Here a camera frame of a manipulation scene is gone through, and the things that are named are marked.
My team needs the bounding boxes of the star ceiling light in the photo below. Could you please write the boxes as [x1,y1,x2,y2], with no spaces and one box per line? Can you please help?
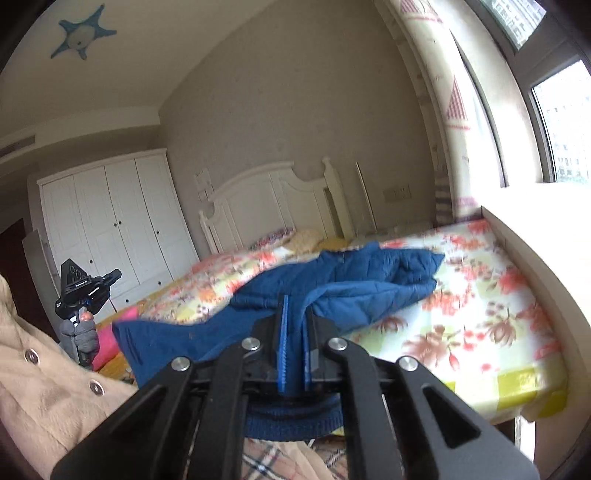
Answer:
[50,4,117,61]

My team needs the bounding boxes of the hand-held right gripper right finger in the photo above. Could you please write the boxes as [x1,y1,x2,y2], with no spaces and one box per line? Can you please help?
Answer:
[302,311,541,480]

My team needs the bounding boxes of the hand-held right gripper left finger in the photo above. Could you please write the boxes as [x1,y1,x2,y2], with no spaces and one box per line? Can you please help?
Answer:
[51,295,296,480]

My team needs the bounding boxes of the white bed headboard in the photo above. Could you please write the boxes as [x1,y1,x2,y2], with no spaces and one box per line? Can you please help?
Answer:
[199,157,352,254]

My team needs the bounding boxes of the white nightstand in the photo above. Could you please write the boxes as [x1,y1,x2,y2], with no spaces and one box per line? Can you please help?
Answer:
[351,222,435,243]

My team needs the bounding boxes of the printed curtain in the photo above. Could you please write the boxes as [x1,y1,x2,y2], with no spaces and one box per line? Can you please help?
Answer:
[374,0,509,227]

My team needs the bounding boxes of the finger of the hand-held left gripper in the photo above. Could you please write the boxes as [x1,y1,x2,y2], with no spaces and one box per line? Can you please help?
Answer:
[95,269,123,292]

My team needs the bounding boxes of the window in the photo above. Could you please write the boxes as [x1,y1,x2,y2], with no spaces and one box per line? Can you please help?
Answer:
[462,0,591,185]

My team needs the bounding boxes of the ceiling air vent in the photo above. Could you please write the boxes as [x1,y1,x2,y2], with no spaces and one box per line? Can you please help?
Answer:
[0,134,37,160]

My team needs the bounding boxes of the person's beige coat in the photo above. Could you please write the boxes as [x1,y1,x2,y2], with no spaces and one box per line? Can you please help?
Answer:
[0,272,139,480]

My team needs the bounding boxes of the blue quilted jacket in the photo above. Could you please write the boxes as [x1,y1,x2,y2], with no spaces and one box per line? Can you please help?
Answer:
[112,242,446,441]

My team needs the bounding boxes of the white wardrobe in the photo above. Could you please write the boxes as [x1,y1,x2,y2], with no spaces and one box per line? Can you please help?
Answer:
[37,148,200,305]

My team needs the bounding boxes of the white stick lamp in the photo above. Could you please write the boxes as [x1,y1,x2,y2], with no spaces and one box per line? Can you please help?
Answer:
[355,161,377,234]

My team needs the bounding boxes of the patterned cushion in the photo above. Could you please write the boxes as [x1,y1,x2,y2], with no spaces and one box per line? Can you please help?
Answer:
[252,228,296,247]

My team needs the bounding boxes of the window sill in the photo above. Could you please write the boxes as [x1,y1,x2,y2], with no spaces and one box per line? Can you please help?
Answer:
[480,182,591,370]

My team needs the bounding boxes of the cream pillow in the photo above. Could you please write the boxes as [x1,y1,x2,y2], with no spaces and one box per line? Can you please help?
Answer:
[288,229,324,252]

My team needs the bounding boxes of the dark door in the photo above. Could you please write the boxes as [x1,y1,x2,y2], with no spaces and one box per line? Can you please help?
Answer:
[0,217,61,342]

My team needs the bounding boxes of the pink pillow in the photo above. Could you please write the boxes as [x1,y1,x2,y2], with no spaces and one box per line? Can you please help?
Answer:
[92,307,139,370]

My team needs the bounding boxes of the person's left hand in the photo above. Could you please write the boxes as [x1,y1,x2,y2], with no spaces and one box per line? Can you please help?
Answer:
[59,311,100,365]

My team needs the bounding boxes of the plaid cloth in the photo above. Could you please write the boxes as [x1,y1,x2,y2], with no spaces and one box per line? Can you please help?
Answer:
[242,431,352,480]

